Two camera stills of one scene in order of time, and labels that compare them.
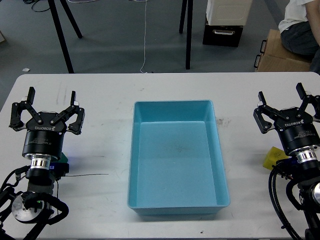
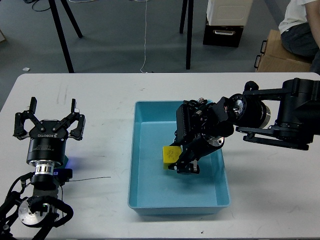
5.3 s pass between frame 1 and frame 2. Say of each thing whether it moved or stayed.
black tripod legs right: stayed
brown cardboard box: stayed
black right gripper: moved
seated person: stayed
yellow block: moved
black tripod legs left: stayed
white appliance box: stayed
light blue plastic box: stayed
